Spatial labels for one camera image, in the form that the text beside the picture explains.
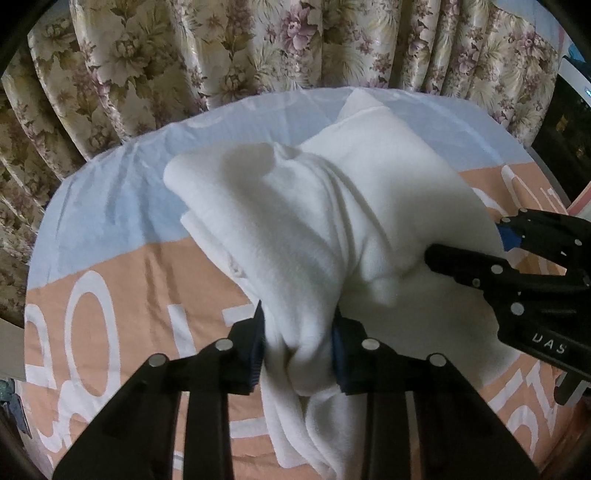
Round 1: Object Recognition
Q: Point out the floral curtain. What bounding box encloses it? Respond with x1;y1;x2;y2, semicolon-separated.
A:
0;0;561;324

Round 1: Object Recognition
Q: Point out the blue patterned cloth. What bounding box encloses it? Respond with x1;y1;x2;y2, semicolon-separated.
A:
0;376;29;438

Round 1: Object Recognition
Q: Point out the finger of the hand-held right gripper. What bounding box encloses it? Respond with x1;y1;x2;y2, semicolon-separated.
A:
496;209;591;274
424;244;591;298

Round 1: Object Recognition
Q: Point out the grey bed frame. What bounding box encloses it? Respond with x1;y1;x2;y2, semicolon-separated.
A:
0;331;27;383

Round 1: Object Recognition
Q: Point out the white garment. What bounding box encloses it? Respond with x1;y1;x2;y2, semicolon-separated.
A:
163;89;522;480

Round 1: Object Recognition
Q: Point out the white appliance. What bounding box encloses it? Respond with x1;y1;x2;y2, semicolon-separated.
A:
558;54;591;99

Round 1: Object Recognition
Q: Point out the peach and blue printed bedsheet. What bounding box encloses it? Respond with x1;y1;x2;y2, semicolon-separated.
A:
23;85;583;480

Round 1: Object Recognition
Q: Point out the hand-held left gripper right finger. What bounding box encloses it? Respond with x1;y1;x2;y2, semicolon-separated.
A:
330;308;541;480

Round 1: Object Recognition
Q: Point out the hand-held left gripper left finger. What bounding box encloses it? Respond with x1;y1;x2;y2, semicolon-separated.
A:
53;300;267;480

